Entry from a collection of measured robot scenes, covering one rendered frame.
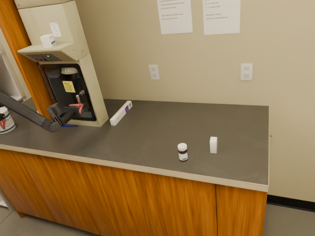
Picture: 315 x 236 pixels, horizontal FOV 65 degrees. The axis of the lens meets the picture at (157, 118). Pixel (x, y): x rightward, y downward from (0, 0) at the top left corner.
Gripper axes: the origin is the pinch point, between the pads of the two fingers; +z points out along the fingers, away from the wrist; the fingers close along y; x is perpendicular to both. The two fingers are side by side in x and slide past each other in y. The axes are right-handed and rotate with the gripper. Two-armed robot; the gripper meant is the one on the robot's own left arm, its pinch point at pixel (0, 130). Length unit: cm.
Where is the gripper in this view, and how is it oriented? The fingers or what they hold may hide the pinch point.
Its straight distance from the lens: 178.7
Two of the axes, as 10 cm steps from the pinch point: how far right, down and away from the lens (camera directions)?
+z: 1.3, 8.5, 5.1
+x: -9.2, -0.8, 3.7
